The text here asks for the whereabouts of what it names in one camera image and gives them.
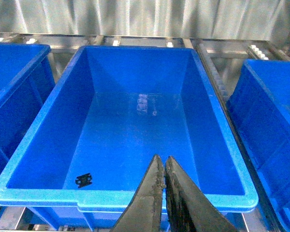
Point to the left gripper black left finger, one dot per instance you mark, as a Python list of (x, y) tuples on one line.
[(143, 214)]

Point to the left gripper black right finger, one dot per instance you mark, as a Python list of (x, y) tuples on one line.
[(188, 208)]

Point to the blue bin with buttons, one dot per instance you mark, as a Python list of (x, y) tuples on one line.
[(26, 80)]

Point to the small black plastic clip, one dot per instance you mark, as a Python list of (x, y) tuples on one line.
[(83, 180)]

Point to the empty blue middle bin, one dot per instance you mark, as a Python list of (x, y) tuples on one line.
[(111, 111)]

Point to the blue right target bin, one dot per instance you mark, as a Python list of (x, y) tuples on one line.
[(260, 110)]

